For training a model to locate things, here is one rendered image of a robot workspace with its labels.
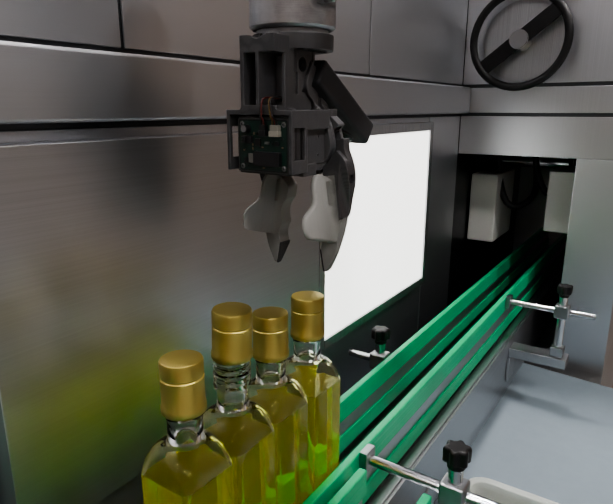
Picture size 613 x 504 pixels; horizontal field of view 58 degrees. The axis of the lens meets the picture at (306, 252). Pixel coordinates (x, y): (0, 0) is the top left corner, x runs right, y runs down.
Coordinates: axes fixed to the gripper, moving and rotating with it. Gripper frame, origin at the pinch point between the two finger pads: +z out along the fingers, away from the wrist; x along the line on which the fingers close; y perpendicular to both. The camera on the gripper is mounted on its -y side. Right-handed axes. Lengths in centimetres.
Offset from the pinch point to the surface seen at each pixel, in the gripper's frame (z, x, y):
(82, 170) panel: -8.8, -11.9, 16.1
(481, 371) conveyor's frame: 33, 5, -50
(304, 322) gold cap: 6.9, 0.9, 1.5
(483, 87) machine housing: -18, -12, -90
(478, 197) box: 9, -14, -102
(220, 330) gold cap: 3.7, 0.7, 13.3
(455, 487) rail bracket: 23.8, 15.4, -5.0
